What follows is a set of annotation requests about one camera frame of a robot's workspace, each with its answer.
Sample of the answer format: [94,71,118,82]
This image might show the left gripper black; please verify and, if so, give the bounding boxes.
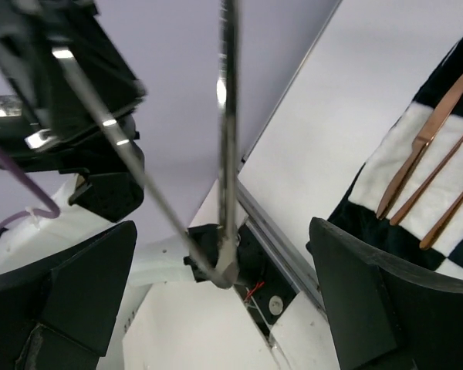
[0,1,146,172]

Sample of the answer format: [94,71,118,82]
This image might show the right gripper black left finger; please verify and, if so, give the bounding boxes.
[0,220,136,370]

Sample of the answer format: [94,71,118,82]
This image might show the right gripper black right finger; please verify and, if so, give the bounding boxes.
[309,217,463,370]

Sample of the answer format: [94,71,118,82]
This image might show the steel tongs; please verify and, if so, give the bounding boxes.
[52,0,240,289]

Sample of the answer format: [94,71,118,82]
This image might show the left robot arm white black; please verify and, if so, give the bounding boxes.
[0,1,147,274]

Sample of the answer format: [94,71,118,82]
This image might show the copper fork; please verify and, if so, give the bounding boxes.
[419,191,463,251]

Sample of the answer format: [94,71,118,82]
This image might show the black white checkered cloth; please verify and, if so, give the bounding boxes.
[329,36,463,280]

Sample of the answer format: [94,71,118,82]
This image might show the copper spoon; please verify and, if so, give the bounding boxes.
[390,135,463,226]

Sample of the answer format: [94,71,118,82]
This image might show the copper knife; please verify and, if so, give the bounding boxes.
[376,73,463,220]

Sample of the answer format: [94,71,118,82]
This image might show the aluminium rail frame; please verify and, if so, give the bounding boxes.
[237,1,341,317]

